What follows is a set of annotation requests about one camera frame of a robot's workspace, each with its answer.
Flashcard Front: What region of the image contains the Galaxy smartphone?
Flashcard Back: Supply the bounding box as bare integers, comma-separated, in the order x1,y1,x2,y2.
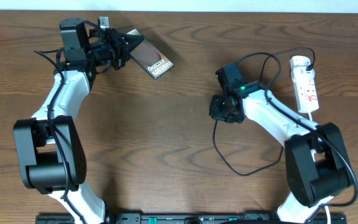
130,37,174,80

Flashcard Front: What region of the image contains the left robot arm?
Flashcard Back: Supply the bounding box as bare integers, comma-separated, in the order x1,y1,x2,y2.
13,18,144,223

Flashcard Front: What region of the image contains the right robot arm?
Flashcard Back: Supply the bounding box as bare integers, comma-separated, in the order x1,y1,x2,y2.
209,63,358,223

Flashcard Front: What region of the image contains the white charger adapter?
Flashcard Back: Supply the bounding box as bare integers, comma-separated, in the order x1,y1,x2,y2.
290,55,315,83

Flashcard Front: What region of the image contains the white power strip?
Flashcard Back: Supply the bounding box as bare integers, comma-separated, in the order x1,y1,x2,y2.
289,55,320,114

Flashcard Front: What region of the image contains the black charger cable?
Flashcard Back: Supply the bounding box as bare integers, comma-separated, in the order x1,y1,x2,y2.
212,47,316,177

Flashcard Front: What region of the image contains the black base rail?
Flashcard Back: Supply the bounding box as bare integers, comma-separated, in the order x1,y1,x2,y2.
35,212,347,224

